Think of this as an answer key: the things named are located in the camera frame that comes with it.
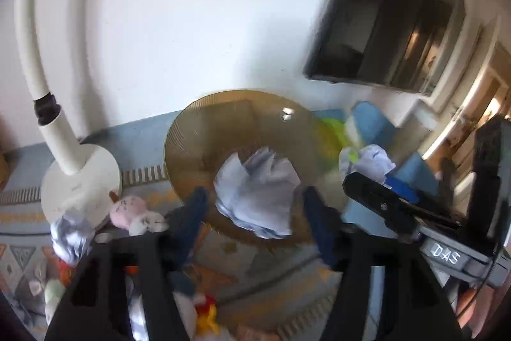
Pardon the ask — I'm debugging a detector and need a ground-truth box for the black television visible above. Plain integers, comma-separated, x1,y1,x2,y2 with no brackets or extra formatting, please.
302,0,467,97

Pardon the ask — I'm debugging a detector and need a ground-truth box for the woven straw basket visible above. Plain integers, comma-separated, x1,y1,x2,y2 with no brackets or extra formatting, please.
164,89,349,246

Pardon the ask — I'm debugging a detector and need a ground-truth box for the white floor lamp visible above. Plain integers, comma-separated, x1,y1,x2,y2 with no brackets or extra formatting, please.
14,0,123,235

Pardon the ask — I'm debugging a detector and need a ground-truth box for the wooden door frame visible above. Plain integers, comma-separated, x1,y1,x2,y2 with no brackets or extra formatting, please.
419,13,511,206

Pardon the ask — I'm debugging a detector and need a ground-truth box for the pink white green plush toy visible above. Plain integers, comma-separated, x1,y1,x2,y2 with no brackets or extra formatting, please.
109,195,169,236

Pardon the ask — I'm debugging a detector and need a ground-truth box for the blue mat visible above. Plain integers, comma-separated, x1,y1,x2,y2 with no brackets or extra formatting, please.
310,101,445,228

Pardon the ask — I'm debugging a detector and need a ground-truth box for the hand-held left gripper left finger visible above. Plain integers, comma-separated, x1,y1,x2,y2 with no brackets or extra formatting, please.
44,186,210,341

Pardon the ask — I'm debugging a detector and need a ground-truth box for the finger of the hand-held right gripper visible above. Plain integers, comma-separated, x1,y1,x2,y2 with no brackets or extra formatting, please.
343,172,424,243
384,175,461,229

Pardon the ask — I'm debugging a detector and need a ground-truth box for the white soft toy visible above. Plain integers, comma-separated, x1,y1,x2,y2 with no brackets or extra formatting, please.
42,277,67,326

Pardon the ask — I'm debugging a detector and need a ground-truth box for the patterned rug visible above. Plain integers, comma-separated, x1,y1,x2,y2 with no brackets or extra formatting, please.
0,110,404,341

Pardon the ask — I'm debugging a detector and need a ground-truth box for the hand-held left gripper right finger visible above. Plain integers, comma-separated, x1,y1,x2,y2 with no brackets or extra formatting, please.
301,186,464,341

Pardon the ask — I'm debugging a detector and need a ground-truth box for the yellow red small toy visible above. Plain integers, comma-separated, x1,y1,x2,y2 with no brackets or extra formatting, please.
195,295,219,334

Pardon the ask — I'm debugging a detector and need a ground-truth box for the black flat board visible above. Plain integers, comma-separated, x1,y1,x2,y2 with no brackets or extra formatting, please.
438,156,456,206

